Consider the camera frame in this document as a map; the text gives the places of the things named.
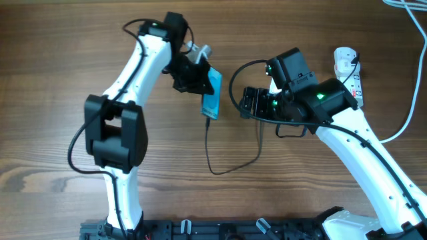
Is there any teal Galaxy smartphone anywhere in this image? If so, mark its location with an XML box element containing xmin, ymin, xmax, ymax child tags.
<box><xmin>201</xmin><ymin>67</ymin><xmax>222</xmax><ymax>120</ymax></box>

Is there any black USB charger cable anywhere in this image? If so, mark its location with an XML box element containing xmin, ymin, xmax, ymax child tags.
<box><xmin>203</xmin><ymin>55</ymin><xmax>362</xmax><ymax>176</ymax></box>

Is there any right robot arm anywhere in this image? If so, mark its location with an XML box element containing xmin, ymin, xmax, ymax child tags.
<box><xmin>235</xmin><ymin>48</ymin><xmax>426</xmax><ymax>239</ymax></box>

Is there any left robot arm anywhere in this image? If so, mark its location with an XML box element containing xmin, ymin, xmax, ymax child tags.
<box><xmin>83</xmin><ymin>12</ymin><xmax>215</xmax><ymax>239</ymax></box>

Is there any white power strip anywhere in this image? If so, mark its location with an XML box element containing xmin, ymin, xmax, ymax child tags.
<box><xmin>334</xmin><ymin>47</ymin><xmax>364</xmax><ymax>107</ymax></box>

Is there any white power strip cord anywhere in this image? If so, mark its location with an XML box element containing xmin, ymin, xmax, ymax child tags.
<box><xmin>378</xmin><ymin>0</ymin><xmax>427</xmax><ymax>144</ymax></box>

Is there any white cable bundle corner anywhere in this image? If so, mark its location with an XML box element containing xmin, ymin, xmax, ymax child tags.
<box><xmin>382</xmin><ymin>0</ymin><xmax>426</xmax><ymax>12</ymax></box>

